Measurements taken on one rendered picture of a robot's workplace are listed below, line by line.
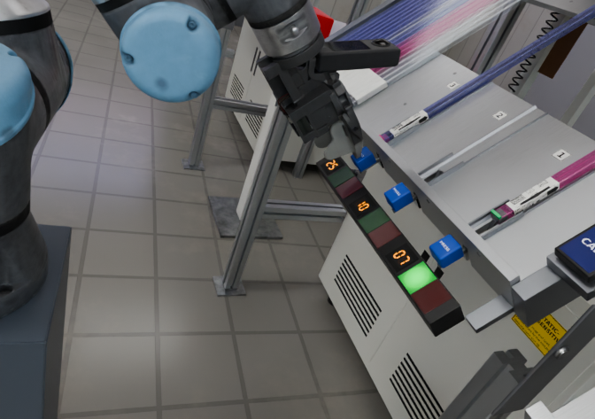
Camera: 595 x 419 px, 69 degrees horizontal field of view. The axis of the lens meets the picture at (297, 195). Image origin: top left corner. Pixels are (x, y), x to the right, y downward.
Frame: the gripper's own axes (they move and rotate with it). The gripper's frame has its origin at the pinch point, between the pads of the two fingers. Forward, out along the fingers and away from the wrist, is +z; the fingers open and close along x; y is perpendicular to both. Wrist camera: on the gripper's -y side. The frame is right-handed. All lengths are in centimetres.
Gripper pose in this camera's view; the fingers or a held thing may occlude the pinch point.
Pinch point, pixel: (359, 148)
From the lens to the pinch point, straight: 67.2
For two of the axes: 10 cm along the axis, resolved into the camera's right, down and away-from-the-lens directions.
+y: -8.5, 5.2, 0.2
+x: 3.4, 5.8, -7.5
